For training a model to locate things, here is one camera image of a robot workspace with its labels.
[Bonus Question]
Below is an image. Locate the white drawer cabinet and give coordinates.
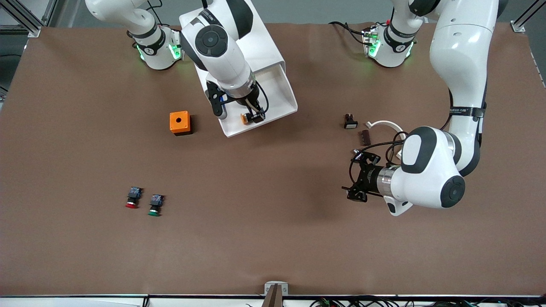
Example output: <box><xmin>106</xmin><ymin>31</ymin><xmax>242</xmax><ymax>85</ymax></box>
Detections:
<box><xmin>179</xmin><ymin>0</ymin><xmax>286</xmax><ymax>94</ymax></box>

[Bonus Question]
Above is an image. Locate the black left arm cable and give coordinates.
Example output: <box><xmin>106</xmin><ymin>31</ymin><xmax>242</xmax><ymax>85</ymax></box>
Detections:
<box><xmin>341</xmin><ymin>130</ymin><xmax>408</xmax><ymax>194</ymax></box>

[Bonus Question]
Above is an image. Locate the black base power cable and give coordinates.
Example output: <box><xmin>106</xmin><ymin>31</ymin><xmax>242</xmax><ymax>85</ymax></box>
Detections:
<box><xmin>328</xmin><ymin>20</ymin><xmax>369</xmax><ymax>45</ymax></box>

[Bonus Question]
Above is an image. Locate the grey metal bracket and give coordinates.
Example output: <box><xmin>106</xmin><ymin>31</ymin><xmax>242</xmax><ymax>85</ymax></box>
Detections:
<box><xmin>264</xmin><ymin>281</ymin><xmax>289</xmax><ymax>296</ymax></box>

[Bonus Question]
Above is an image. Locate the brown post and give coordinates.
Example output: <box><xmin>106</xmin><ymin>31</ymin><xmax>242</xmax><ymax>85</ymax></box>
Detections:
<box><xmin>261</xmin><ymin>284</ymin><xmax>284</xmax><ymax>307</ymax></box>

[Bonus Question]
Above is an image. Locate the aluminium frame profile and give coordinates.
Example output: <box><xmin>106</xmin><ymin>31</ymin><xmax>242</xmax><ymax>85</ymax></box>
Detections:
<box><xmin>510</xmin><ymin>0</ymin><xmax>546</xmax><ymax>34</ymax></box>
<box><xmin>0</xmin><ymin>0</ymin><xmax>58</xmax><ymax>38</ymax></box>

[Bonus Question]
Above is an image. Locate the white semicircular clamp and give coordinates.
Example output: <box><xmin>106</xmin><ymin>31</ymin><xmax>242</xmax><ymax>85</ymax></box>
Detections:
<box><xmin>366</xmin><ymin>120</ymin><xmax>406</xmax><ymax>159</ymax></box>

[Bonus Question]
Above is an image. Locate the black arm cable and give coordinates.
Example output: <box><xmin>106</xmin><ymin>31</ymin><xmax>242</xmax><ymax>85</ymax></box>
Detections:
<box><xmin>341</xmin><ymin>130</ymin><xmax>408</xmax><ymax>194</ymax></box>
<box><xmin>218</xmin><ymin>81</ymin><xmax>270</xmax><ymax>116</ymax></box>

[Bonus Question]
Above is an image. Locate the orange box with hole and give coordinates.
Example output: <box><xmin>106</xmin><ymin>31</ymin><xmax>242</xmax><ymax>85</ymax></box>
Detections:
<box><xmin>169</xmin><ymin>111</ymin><xmax>193</xmax><ymax>136</ymax></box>

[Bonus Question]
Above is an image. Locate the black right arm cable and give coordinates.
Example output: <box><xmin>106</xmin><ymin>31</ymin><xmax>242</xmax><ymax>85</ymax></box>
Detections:
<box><xmin>218</xmin><ymin>81</ymin><xmax>270</xmax><ymax>116</ymax></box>

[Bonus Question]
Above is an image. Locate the white plastic drawer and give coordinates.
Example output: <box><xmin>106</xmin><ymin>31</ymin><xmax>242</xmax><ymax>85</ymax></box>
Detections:
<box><xmin>205</xmin><ymin>63</ymin><xmax>298</xmax><ymax>138</ymax></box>

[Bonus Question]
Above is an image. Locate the green push button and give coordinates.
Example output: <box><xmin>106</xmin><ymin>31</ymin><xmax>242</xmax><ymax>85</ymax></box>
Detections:
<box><xmin>148</xmin><ymin>194</ymin><xmax>165</xmax><ymax>217</ymax></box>

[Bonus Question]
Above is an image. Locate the red push button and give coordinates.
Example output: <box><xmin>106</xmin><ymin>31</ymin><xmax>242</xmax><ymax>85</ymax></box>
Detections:
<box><xmin>125</xmin><ymin>186</ymin><xmax>143</xmax><ymax>209</ymax></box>

